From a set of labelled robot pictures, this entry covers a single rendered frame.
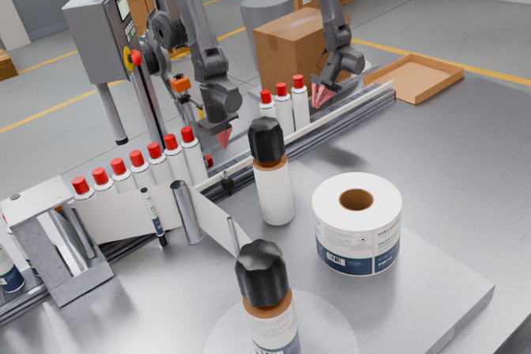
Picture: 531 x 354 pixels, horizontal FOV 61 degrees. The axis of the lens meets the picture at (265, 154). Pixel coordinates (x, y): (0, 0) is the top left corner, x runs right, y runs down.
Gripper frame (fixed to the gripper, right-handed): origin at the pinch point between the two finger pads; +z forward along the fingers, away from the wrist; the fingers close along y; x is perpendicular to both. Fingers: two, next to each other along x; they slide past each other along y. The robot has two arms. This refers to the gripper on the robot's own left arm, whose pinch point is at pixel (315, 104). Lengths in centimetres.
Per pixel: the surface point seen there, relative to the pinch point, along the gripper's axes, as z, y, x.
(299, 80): -4.9, 1.8, -13.8
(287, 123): 9.3, 2.3, -11.6
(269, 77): -2.4, -34.6, 5.7
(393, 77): -24, -8, 46
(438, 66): -35, 2, 58
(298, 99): 0.8, 1.8, -10.9
